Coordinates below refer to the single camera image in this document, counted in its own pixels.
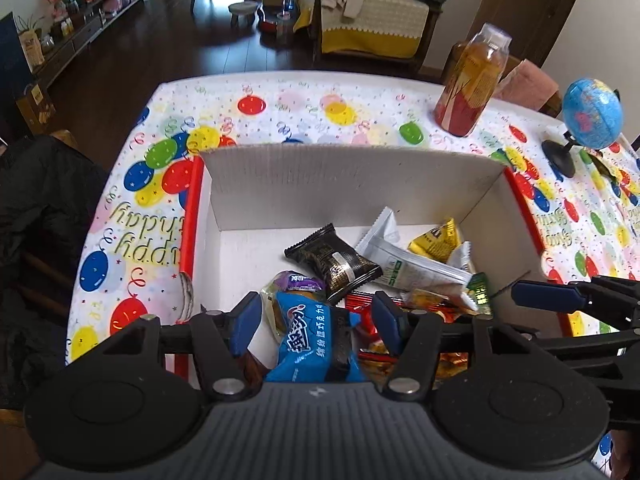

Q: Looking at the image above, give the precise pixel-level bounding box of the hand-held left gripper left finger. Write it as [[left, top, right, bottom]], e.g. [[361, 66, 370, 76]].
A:
[[95, 290, 263, 405]]

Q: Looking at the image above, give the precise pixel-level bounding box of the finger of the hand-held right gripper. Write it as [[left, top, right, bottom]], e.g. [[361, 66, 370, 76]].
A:
[[511, 275, 640, 326], [542, 327, 640, 376]]

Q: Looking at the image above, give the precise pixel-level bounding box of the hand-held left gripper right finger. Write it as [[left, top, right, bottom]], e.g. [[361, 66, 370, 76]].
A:
[[372, 290, 546, 403]]

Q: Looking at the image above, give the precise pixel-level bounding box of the red-brown foil snack packet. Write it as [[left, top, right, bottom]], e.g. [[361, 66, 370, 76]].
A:
[[350, 305, 471, 391]]

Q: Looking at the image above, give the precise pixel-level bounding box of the red orange snack packet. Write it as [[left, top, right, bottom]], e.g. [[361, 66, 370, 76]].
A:
[[400, 287, 476, 323]]

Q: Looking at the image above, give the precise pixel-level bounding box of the blue snack packet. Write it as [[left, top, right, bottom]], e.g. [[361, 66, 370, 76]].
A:
[[262, 290, 363, 386]]

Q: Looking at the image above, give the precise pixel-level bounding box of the white snack packet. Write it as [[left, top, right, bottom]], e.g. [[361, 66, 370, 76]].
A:
[[355, 206, 481, 311]]

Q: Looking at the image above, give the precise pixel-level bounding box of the green snack packet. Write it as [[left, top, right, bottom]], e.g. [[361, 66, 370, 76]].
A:
[[467, 272, 493, 316]]

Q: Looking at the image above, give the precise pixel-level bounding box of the black snack packet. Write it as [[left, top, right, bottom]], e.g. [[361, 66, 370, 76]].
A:
[[284, 223, 385, 303]]

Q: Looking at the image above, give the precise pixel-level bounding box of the yellow snack packet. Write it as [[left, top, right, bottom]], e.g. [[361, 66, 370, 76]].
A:
[[407, 217, 463, 263]]

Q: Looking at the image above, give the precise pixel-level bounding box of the red cardboard box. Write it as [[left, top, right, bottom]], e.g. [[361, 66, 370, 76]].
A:
[[172, 142, 576, 396]]

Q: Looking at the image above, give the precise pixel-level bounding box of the blue desk globe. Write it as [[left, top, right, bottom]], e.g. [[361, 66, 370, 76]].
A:
[[541, 77, 626, 178]]

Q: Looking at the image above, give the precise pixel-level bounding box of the pink-backed wooden chair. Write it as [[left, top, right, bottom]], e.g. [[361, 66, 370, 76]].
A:
[[442, 42, 563, 118]]

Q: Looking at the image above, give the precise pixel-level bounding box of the black jacket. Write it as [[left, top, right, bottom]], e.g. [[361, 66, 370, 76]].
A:
[[0, 132, 108, 401]]

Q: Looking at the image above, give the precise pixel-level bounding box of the balloon printed tablecloth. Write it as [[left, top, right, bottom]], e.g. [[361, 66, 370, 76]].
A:
[[65, 70, 640, 480]]

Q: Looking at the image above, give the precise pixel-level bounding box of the orange drink bottle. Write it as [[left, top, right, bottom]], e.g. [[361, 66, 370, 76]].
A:
[[434, 22, 513, 138]]

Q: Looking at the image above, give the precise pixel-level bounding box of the wooden door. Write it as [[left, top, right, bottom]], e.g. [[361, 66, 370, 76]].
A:
[[467, 0, 593, 81]]

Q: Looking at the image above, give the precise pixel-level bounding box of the sofa with cream cover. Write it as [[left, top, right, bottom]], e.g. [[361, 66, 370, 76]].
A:
[[292, 0, 441, 73]]

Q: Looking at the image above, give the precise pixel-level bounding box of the brown cardboard carton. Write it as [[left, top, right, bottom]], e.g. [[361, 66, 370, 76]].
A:
[[15, 82, 57, 136]]

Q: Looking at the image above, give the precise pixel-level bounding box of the small round stool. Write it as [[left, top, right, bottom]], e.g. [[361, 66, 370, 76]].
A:
[[228, 2, 261, 28]]

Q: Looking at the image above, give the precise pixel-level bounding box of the beige garment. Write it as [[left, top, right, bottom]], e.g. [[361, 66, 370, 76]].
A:
[[320, 0, 368, 21]]

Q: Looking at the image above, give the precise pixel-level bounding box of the dark television cabinet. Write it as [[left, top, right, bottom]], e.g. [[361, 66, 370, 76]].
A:
[[30, 0, 151, 88]]

